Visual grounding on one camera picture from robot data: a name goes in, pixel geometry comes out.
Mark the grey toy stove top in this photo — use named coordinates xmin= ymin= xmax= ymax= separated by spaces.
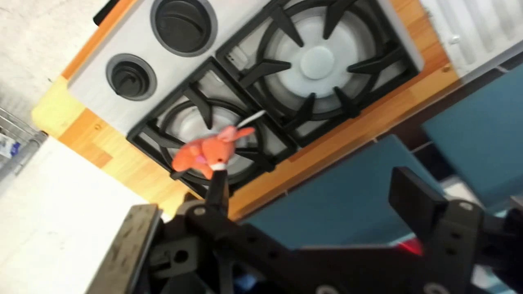
xmin=67 ymin=0 xmax=423 ymax=199

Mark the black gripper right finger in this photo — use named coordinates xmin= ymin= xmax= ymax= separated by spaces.
xmin=387 ymin=164 xmax=487 ymax=294

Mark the small black stove knob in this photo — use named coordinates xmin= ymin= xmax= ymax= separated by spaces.
xmin=104 ymin=52 xmax=158 ymax=102

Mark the wooden play kitchen unit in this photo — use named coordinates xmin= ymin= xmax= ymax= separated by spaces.
xmin=31 ymin=0 xmax=464 ymax=222

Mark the large black stove knob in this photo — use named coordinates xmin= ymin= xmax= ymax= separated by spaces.
xmin=148 ymin=0 xmax=219 ymax=57

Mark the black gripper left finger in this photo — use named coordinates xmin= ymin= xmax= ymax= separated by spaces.
xmin=85 ymin=202 xmax=163 ymax=294

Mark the orange pink plush toy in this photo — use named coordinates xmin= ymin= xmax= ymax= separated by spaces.
xmin=170 ymin=107 xmax=268 ymax=181

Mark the black burner grate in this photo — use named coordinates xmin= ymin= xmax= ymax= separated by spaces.
xmin=127 ymin=55 xmax=299 ymax=199
xmin=214 ymin=0 xmax=421 ymax=146

